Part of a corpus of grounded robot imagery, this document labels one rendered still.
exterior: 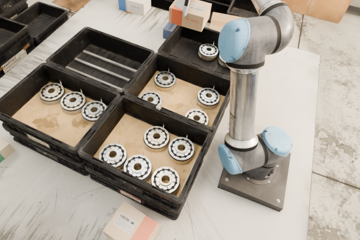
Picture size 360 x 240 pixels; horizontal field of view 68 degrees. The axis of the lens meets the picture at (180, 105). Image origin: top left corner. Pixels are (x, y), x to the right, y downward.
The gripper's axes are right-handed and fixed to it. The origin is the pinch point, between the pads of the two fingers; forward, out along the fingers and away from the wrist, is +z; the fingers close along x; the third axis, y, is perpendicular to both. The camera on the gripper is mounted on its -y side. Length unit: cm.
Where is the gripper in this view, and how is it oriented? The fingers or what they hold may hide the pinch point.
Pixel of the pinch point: (190, 9)
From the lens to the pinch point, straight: 128.4
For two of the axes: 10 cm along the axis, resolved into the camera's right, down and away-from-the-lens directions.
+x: -3.6, 7.2, -6.0
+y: -9.3, -3.2, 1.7
